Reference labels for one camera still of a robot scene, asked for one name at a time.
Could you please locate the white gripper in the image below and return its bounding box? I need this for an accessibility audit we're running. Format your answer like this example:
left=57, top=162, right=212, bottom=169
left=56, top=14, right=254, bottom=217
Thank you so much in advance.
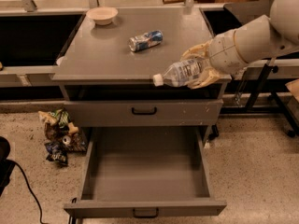
left=180, top=29, right=249, bottom=90

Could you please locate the clear blue plastic water bottle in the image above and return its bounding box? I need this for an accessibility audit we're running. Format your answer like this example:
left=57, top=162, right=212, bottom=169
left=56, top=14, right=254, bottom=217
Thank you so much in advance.
left=152, top=58, right=208, bottom=87

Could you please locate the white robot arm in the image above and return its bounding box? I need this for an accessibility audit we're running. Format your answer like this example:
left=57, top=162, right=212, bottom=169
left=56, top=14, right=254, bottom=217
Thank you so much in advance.
left=181, top=0, right=299, bottom=89

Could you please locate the wooden stick on back counter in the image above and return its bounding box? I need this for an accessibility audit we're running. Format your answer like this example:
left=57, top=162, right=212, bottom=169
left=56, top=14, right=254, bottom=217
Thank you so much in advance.
left=163, top=0, right=185, bottom=4

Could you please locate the grey drawer cabinet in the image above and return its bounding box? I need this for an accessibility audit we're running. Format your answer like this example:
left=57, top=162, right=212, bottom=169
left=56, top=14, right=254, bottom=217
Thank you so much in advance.
left=53, top=7, right=227, bottom=139

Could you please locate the open grey middle drawer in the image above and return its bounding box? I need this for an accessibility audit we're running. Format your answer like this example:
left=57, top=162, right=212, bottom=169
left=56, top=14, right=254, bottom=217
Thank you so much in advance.
left=64, top=126, right=226, bottom=218

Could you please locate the crushed blue soda can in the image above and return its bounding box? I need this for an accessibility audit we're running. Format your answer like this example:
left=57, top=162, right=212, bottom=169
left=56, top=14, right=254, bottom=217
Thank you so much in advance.
left=128, top=30, right=164, bottom=52

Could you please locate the white ceramic bowl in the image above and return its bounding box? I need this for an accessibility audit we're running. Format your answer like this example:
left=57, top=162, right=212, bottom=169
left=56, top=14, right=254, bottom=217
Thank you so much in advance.
left=86, top=7, right=118, bottom=25

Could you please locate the green chip bag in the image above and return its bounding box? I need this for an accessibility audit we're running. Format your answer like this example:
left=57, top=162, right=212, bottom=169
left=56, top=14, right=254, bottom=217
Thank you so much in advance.
left=38, top=109, right=70, bottom=129

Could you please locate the brown snack bag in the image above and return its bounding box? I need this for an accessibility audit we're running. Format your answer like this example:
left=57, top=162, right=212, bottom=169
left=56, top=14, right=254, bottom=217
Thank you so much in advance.
left=44, top=123, right=88, bottom=152

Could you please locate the small can on floor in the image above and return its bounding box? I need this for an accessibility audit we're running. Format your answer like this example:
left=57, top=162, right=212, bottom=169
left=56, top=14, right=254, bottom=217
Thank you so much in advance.
left=63, top=135, right=71, bottom=145

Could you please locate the dark blue snack bag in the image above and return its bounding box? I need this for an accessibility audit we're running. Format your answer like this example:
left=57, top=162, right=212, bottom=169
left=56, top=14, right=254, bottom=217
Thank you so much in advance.
left=45, top=141, right=68, bottom=166

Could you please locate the black object at left edge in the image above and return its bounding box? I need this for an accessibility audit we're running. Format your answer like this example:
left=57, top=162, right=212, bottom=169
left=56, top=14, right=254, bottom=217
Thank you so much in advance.
left=0, top=136, right=15, bottom=196

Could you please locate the black upper drawer handle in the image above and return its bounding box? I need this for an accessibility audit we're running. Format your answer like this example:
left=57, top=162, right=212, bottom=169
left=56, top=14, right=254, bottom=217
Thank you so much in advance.
left=131, top=107, right=158, bottom=116

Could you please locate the black drawer handle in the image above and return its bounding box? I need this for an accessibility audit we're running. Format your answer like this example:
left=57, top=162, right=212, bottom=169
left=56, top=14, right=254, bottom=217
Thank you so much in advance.
left=131, top=107, right=158, bottom=116
left=133, top=208, right=159, bottom=218

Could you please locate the black middle drawer handle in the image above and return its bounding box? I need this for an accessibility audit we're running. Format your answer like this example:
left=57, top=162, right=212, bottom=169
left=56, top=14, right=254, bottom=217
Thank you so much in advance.
left=133, top=208, right=159, bottom=218

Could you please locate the black cable on floor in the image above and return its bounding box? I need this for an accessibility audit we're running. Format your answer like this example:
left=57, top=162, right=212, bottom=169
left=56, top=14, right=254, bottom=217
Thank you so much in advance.
left=11, top=160, right=50, bottom=224

